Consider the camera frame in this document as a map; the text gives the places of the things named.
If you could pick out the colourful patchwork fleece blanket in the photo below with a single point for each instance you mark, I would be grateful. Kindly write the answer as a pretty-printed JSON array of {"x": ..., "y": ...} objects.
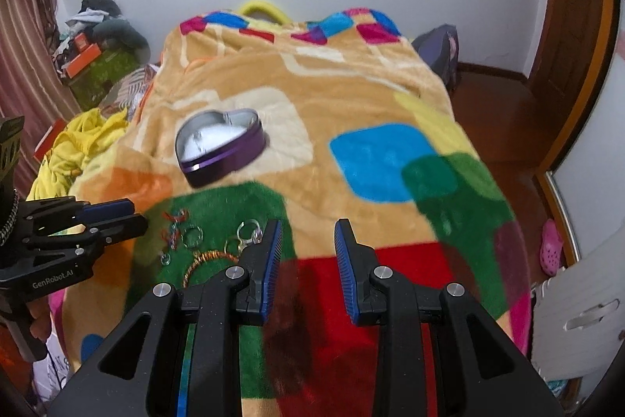
[{"x": 342, "y": 104}]

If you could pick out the striped brown curtain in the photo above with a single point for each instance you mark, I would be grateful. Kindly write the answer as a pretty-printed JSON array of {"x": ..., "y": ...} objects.
[{"x": 24, "y": 55}]

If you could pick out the white printed bag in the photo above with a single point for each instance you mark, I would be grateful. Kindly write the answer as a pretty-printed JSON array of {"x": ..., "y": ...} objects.
[{"x": 53, "y": 368}]

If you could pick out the wooden door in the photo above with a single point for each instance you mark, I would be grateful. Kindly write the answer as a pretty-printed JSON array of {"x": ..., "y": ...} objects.
[{"x": 566, "y": 55}]

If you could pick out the person's left hand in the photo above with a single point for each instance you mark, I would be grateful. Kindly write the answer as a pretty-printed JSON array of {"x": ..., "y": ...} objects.
[{"x": 39, "y": 315}]

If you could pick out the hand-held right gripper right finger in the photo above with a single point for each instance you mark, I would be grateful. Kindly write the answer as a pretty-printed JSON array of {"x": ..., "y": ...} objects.
[{"x": 343, "y": 270}]

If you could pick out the yellow cloth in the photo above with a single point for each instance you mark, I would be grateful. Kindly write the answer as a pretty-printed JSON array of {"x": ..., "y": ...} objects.
[{"x": 73, "y": 143}]

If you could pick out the red box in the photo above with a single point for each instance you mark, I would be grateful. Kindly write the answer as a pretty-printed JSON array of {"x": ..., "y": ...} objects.
[{"x": 46, "y": 141}]

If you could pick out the white wardrobe door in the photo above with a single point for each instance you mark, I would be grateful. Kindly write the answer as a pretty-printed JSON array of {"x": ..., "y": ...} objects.
[{"x": 595, "y": 153}]

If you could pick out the orange box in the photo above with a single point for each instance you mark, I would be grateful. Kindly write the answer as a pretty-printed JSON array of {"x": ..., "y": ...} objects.
[{"x": 83, "y": 60}]

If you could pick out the pile of clothes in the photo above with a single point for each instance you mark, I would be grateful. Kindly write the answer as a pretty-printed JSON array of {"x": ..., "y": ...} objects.
[{"x": 95, "y": 9}]

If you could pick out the purple backpack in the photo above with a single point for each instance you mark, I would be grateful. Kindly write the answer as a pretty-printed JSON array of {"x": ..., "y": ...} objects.
[{"x": 437, "y": 55}]

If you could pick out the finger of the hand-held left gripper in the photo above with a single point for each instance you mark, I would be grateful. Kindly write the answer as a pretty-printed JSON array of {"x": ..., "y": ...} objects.
[
  {"x": 105, "y": 208},
  {"x": 119, "y": 226}
]

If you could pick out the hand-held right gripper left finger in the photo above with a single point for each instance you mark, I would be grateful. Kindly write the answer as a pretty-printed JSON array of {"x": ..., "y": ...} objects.
[{"x": 271, "y": 270}]

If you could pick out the white plastic stool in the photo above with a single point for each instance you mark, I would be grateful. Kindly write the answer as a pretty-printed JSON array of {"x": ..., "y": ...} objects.
[{"x": 576, "y": 299}]

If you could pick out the striped cloth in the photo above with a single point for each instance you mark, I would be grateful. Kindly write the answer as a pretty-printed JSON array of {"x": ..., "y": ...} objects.
[{"x": 129, "y": 87}]

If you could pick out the purple heart-shaped tin box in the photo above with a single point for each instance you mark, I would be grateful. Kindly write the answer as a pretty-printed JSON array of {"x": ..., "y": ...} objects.
[{"x": 219, "y": 146}]

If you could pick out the pink clog shoe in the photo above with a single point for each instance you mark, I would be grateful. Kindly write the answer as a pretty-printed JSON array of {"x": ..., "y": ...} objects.
[{"x": 551, "y": 246}]

